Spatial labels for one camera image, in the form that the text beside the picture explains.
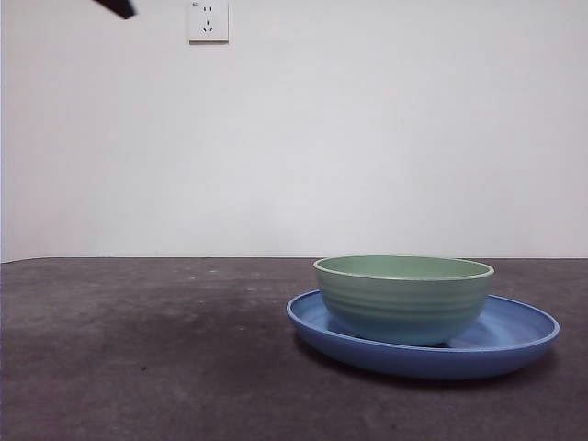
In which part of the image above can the green ribbed bowl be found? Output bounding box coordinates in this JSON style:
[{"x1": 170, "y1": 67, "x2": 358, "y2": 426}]
[{"x1": 312, "y1": 254, "x2": 496, "y2": 347}]

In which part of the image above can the blue round plate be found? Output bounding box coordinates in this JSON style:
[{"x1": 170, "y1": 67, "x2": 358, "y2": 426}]
[{"x1": 286, "y1": 288, "x2": 561, "y2": 380}]

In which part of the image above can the white wall socket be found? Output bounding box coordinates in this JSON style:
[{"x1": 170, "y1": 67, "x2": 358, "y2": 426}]
[{"x1": 187, "y1": 0, "x2": 231, "y2": 46}]

